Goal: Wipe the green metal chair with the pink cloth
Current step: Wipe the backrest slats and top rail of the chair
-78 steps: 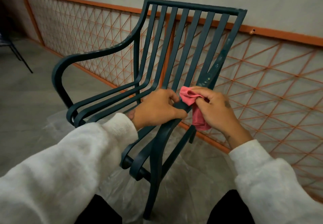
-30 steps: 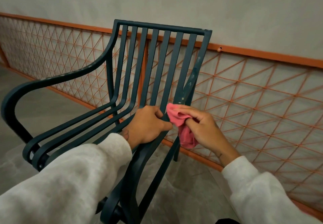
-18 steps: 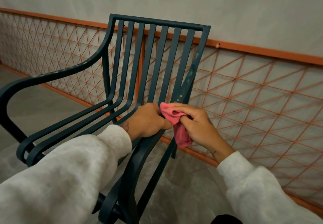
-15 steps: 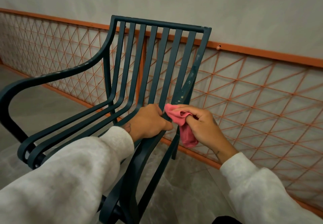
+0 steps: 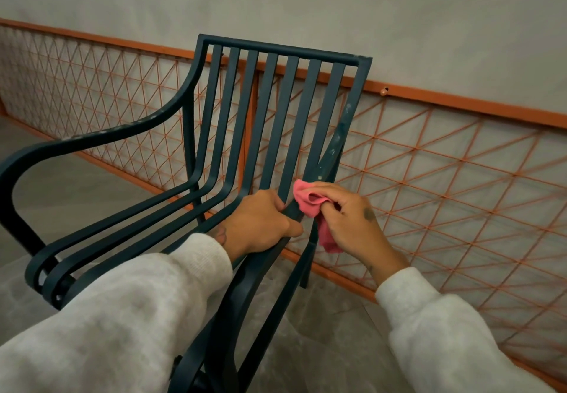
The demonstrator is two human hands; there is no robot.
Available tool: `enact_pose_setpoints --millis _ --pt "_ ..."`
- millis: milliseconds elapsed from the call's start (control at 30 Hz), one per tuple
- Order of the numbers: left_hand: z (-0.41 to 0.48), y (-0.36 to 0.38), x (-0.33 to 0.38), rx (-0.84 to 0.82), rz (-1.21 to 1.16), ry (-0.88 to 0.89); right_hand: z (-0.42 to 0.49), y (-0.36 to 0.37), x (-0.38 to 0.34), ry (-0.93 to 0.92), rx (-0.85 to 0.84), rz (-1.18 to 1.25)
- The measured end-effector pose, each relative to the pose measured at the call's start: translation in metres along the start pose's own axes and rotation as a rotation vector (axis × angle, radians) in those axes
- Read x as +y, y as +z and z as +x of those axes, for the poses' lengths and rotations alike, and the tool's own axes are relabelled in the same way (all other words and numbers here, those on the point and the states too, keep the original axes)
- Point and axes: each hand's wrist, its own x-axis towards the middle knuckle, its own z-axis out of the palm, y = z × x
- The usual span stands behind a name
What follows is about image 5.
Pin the person's left thumb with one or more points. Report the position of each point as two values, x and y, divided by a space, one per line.
290 228

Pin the pink cleaning cloth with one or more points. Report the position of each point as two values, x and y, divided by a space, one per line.
315 211

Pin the person's right forearm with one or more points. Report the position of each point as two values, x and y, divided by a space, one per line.
447 339

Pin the person's right hand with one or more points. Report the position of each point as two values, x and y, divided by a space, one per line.
356 228

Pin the dark green metal chair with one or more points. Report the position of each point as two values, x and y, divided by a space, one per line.
248 149

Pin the person's right thumb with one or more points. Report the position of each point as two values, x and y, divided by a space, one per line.
328 222

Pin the person's left forearm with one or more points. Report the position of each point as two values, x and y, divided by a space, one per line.
110 317

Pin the person's left hand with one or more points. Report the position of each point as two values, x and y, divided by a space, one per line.
254 224

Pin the orange lattice metal railing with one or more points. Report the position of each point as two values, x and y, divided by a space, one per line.
443 175

